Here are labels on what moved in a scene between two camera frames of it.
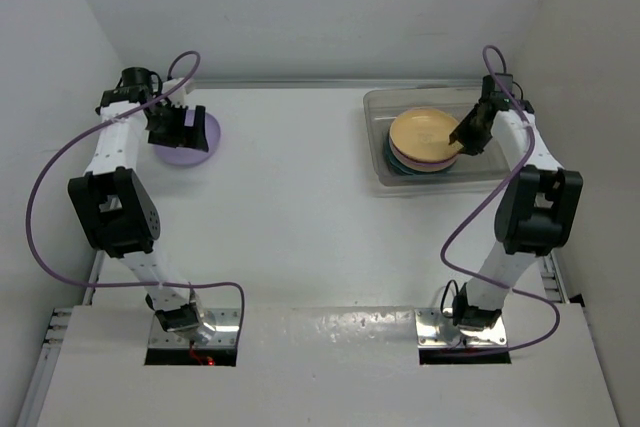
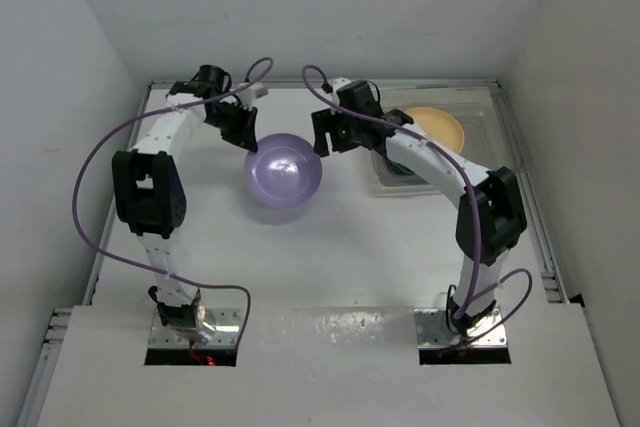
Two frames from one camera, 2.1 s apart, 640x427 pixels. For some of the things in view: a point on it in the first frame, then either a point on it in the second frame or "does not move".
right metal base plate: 435,330 does not move
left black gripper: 182,136 → 243,135
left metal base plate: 227,333 does not move
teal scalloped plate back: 398,169 does not move
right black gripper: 472,147 → 326,121
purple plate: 186,156 → 284,172
